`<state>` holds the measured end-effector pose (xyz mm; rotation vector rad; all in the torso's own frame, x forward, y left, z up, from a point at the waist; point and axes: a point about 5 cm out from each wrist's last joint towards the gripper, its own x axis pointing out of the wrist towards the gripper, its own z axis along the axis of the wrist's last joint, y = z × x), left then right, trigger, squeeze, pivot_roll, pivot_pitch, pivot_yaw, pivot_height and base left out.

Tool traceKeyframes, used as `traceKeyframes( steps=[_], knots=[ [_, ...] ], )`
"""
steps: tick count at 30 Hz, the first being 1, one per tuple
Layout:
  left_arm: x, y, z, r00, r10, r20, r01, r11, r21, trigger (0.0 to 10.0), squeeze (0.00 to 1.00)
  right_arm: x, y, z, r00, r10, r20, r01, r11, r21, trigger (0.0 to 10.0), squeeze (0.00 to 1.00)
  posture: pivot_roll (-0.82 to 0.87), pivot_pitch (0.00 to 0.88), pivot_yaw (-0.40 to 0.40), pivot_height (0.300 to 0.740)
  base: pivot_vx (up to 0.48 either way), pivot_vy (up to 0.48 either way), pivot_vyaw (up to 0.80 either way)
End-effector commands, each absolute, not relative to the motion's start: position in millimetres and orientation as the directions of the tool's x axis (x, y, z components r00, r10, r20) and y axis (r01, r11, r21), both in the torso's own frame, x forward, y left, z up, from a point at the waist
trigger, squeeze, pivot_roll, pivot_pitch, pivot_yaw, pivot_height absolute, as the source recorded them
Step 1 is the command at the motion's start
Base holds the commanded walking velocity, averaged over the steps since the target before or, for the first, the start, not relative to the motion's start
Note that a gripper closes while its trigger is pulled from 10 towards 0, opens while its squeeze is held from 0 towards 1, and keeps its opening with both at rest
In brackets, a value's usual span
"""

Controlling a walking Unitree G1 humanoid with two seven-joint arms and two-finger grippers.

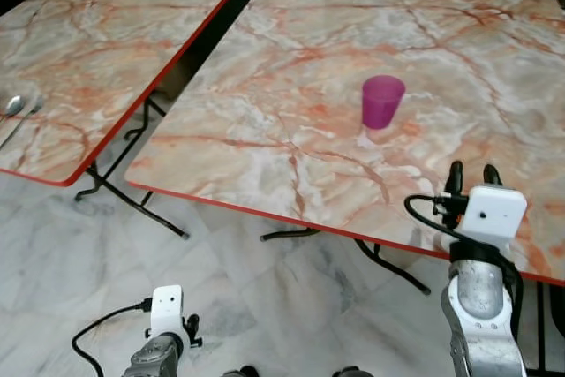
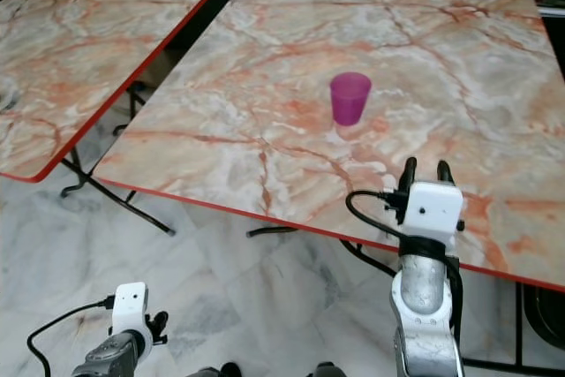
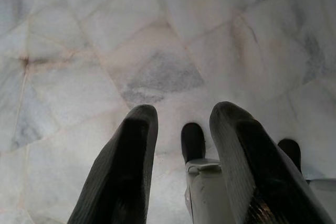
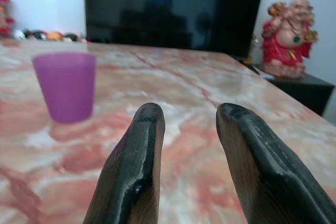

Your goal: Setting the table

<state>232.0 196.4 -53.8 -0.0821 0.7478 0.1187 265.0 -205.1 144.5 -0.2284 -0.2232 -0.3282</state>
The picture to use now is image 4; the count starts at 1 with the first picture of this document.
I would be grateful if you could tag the red seated figurine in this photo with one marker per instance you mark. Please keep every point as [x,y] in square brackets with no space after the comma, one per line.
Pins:
[5,19]

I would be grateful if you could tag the black low cabinet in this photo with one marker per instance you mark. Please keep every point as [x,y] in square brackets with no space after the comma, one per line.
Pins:
[302,87]

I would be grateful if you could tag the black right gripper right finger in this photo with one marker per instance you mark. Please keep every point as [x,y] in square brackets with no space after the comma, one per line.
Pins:
[265,171]

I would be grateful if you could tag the small black round figurine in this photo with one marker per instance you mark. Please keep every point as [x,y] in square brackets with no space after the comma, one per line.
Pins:
[36,34]
[70,37]

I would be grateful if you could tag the black flat screen television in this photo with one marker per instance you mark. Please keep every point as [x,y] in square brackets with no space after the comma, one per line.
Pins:
[170,9]

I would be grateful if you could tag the purple plastic cup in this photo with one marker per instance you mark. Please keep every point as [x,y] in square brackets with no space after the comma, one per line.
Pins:
[65,87]

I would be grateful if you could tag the small white round figurine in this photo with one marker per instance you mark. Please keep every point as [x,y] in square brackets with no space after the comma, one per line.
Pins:
[19,34]

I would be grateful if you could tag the small orange round figurine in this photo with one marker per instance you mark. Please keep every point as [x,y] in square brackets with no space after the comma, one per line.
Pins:
[54,36]

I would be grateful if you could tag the red laughing Buddha statue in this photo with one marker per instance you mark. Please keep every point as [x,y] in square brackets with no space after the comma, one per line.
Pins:
[286,40]

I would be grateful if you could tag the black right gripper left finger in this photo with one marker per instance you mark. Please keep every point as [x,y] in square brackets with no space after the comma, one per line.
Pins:
[131,166]

